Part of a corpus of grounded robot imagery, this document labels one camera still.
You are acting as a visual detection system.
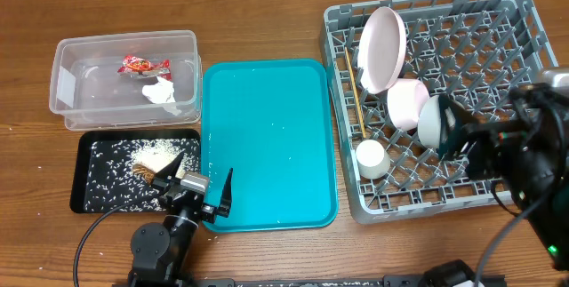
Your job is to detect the red snack wrapper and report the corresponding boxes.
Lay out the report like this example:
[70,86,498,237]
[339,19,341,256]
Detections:
[117,55,172,81]

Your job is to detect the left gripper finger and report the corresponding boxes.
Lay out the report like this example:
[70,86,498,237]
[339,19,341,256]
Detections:
[219,168,233,217]
[155,152,185,179]

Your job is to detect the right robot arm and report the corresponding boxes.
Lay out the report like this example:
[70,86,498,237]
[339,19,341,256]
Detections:
[438,67,568,273]

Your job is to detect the pink bowl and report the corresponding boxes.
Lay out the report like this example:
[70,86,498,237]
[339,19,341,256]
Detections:
[387,78,429,131]

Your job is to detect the white tissue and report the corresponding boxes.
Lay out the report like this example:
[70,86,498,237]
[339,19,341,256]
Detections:
[141,76,181,116]

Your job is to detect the clear plastic bin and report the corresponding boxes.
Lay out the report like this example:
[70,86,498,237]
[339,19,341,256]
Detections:
[49,30,202,131]

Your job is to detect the beige ceramic cup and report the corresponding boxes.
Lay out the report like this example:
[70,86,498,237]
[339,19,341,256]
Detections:
[356,140,390,179]

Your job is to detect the wooden chopstick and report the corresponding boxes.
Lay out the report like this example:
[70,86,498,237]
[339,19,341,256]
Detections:
[344,46,367,140]

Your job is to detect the pink round plate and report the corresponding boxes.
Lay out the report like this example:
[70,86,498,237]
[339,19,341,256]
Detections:
[357,7,406,94]

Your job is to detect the rice and food scraps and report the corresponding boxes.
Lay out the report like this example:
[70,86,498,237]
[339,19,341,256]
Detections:
[83,139,200,213]

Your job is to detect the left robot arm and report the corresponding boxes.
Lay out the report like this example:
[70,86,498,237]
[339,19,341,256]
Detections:
[128,154,233,286]

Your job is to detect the grey bowl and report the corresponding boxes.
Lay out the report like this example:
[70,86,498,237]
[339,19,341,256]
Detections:
[417,95,451,149]

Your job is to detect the grey dish rack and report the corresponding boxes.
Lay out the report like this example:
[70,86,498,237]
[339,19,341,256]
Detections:
[320,0,557,224]

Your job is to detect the black waste tray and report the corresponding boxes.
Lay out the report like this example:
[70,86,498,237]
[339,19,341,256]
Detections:
[70,129,200,213]

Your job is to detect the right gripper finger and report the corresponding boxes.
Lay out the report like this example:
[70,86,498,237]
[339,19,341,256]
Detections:
[438,124,466,161]
[438,95,478,130]

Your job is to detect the teal plastic tray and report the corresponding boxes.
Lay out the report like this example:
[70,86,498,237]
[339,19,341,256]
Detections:
[201,59,339,233]

